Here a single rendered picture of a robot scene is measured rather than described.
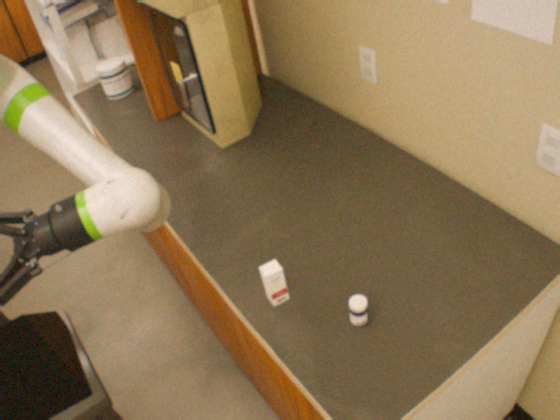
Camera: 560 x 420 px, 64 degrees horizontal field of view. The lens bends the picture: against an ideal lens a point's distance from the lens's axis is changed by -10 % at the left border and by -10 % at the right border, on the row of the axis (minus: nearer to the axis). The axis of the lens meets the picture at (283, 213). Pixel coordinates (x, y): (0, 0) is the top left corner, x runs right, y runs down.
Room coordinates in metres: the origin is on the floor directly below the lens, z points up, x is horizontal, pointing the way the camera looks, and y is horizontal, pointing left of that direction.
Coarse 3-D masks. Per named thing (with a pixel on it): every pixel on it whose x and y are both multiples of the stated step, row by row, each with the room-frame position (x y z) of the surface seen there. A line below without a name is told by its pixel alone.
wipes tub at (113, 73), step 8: (104, 64) 2.03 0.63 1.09; (112, 64) 2.01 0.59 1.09; (120, 64) 1.99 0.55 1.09; (104, 72) 1.97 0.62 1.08; (112, 72) 1.97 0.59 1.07; (120, 72) 1.98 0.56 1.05; (128, 72) 2.03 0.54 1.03; (104, 80) 1.97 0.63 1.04; (112, 80) 1.96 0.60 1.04; (120, 80) 1.97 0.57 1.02; (128, 80) 2.01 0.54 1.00; (104, 88) 1.99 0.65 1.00; (112, 88) 1.97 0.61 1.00; (120, 88) 1.97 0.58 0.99; (128, 88) 1.99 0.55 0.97; (112, 96) 1.97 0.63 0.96; (120, 96) 1.97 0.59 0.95
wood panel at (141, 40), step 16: (128, 0) 1.69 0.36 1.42; (128, 16) 1.68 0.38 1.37; (144, 16) 1.71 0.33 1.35; (128, 32) 1.67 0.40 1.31; (144, 32) 1.70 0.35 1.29; (144, 48) 1.69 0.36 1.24; (256, 48) 1.89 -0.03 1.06; (144, 64) 1.68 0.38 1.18; (160, 64) 1.71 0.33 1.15; (256, 64) 1.88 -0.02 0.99; (144, 80) 1.67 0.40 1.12; (160, 80) 1.70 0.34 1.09; (160, 96) 1.69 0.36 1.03; (160, 112) 1.68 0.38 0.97
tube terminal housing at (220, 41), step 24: (192, 0) 1.40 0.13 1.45; (216, 0) 1.43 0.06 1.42; (240, 0) 1.62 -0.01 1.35; (192, 24) 1.39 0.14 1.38; (216, 24) 1.42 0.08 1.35; (240, 24) 1.57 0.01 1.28; (216, 48) 1.41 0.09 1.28; (240, 48) 1.52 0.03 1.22; (216, 72) 1.40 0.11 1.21; (240, 72) 1.47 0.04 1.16; (216, 96) 1.39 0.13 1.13; (240, 96) 1.43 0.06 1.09; (192, 120) 1.58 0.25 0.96; (216, 120) 1.39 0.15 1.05; (240, 120) 1.42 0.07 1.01
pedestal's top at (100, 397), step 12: (60, 312) 0.81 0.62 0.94; (72, 324) 0.78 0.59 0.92; (72, 336) 0.72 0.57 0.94; (84, 348) 0.70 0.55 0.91; (84, 360) 0.64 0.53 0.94; (84, 372) 0.61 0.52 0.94; (96, 372) 0.62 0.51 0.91; (96, 384) 0.57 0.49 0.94; (96, 396) 0.54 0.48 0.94; (108, 396) 0.55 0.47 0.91; (72, 408) 0.52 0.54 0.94; (84, 408) 0.51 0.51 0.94; (96, 408) 0.52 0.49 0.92
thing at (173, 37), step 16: (160, 16) 1.55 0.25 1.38; (160, 32) 1.59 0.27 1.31; (176, 32) 1.45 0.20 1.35; (176, 48) 1.49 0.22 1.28; (192, 64) 1.39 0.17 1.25; (176, 96) 1.63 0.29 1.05; (192, 96) 1.47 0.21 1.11; (192, 112) 1.52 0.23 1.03; (208, 112) 1.38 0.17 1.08; (208, 128) 1.41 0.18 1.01
